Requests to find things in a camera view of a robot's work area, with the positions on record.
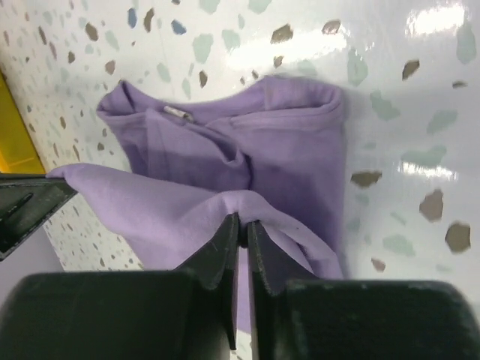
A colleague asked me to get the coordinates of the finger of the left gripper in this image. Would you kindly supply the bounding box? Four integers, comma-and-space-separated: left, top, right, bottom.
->
1, 173, 77, 260

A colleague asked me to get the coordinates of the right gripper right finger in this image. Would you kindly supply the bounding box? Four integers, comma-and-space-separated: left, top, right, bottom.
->
247, 221, 317, 359

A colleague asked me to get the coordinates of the yellow plastic bin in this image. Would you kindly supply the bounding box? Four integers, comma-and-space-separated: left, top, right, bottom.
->
0, 74, 45, 175

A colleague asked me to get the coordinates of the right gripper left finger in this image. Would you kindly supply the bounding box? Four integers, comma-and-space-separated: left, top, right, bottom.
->
178, 214, 239, 351

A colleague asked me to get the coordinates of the purple t shirt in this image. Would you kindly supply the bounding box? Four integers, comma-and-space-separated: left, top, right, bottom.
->
46, 74, 348, 335

